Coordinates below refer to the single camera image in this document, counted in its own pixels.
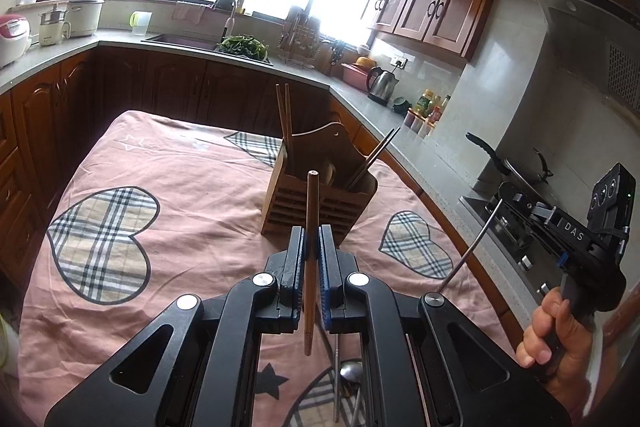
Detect green leafy vegetables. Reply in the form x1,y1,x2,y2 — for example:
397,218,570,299
217,34,269,59

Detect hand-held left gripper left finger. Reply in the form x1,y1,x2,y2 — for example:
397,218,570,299
44,227,306,427

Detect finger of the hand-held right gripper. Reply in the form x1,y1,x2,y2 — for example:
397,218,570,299
497,181,557,210
498,196,551,230

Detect pink dish rag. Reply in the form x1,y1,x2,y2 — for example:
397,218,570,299
172,2,209,24

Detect person's right forearm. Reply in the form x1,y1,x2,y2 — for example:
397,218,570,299
546,374,603,427

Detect pink heart printed blanket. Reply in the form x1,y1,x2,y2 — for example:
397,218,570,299
17,109,507,427

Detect large white rice cooker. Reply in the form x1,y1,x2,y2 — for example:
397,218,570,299
65,0,105,39

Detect kitchen sink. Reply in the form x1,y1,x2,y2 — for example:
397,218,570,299
142,33,274,66

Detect black wok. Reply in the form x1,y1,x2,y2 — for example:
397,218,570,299
465,132,557,198

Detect metal spoon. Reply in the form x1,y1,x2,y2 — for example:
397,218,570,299
340,359,366,427

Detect green lidded measuring jug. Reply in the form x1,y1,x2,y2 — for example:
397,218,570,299
130,10,153,37

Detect wooden lower cabinets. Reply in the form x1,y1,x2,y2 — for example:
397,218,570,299
0,46,362,289

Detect white and pink rice cooker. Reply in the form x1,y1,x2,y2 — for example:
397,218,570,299
0,13,32,69

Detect group of seasoning bottles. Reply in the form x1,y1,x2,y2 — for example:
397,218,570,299
404,89,452,138

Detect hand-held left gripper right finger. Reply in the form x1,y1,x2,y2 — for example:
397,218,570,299
319,225,572,427

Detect pink plastic basin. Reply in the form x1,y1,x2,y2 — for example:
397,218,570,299
340,63,374,84

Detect wooden utensil holder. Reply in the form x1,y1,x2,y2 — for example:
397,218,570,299
260,122,379,244

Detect chopsticks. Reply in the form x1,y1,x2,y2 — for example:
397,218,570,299
348,126,402,188

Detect steel range hood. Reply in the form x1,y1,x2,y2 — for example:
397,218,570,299
530,0,640,188

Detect steel electric kettle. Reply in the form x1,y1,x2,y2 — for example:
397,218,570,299
365,66,400,106

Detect metal dish rack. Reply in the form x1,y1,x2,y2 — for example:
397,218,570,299
279,6,321,69

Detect gas stove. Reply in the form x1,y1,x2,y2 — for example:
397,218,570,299
459,193,567,309

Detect person's right hand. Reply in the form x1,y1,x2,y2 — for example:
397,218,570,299
516,286,601,380

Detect knife block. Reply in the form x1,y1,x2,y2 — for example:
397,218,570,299
320,41,346,78

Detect metal sink faucet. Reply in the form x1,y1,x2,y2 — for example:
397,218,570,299
214,0,237,42

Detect small white electric pot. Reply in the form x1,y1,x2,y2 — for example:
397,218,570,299
38,4,71,48

